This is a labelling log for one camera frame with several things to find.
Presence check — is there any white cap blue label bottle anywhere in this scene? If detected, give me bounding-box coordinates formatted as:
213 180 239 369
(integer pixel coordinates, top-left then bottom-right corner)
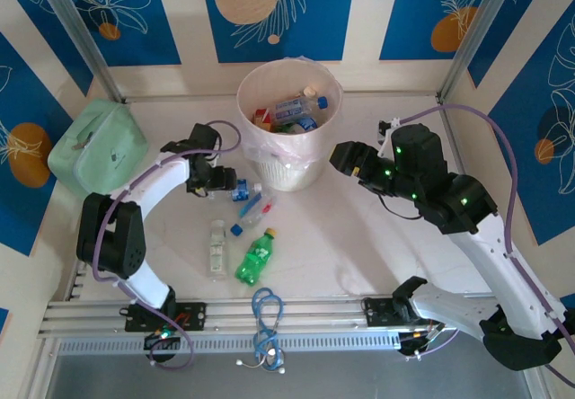
231 178 265 203

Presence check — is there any clear bottle red blue inside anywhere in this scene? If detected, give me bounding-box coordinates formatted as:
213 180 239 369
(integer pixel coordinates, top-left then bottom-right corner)
230 193 276 237

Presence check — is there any clear bottle pale green label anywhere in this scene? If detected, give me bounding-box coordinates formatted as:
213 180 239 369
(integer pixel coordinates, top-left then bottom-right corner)
207 218 228 282

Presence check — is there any red orange label bottle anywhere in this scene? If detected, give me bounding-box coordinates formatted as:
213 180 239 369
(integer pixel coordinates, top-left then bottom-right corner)
253 107 275 133

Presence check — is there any long blue label bottle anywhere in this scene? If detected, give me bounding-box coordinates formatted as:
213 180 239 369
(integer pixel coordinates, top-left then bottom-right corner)
273 95 329 124

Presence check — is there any green bottle yellow cap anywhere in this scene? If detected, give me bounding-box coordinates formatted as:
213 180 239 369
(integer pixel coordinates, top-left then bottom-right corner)
234 227 278 286

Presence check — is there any white bin with plastic liner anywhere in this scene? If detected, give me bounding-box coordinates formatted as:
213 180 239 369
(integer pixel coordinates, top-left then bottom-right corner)
236 57 345 192

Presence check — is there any mint green zip pouch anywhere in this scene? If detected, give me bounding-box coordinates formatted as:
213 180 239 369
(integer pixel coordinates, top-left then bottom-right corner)
47 98 149 207

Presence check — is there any blue stethoscope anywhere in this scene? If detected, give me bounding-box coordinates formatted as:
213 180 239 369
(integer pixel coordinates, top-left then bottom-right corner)
236 287 287 376

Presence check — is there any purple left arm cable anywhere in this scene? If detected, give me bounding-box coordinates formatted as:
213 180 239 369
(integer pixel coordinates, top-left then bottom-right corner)
92 120 243 371

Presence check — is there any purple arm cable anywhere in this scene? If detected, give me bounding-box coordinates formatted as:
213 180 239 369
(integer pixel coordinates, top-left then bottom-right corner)
394 103 575 389
92 120 243 371

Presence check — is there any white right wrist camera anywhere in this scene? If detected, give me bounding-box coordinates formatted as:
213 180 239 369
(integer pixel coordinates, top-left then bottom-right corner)
376 118 403 157

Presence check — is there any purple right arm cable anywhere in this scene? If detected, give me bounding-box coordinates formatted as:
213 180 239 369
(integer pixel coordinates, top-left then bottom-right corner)
394 103 575 389

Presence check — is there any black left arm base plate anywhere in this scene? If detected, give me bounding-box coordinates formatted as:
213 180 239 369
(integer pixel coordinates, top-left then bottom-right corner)
124 302 208 333

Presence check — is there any aluminium frame post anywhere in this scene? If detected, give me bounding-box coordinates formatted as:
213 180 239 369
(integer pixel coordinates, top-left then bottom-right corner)
31 0 125 103
438 0 518 103

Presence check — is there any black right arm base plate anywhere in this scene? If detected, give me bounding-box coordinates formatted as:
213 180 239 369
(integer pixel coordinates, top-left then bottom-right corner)
361 297 446 328

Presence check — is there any aluminium mounting rail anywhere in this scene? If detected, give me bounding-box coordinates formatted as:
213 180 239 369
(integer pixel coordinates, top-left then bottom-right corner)
38 293 534 340

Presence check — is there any black connector board with wires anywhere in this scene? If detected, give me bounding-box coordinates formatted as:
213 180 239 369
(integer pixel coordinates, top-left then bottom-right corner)
397 330 440 356
143 331 181 351

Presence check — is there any grey slotted cable duct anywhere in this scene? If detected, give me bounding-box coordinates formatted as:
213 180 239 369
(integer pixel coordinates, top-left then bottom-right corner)
56 332 403 356

